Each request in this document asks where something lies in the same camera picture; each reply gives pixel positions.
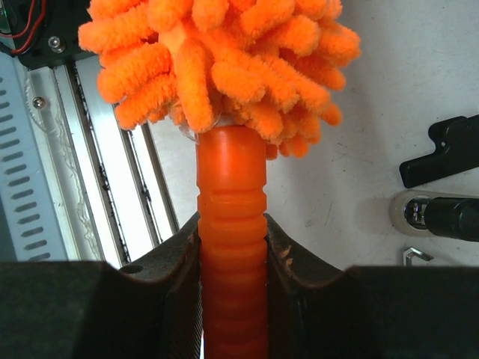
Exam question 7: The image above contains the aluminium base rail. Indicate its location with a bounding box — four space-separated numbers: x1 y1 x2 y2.
0 0 180 263

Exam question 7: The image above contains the orange microfiber duster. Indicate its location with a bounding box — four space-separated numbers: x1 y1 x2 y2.
79 1 361 358

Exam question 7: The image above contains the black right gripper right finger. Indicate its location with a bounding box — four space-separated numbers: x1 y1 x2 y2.
266 218 478 358

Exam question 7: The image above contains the black marker pen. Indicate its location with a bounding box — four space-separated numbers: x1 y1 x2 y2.
389 115 478 242

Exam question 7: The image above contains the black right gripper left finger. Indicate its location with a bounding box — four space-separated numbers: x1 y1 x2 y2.
1 217 202 358

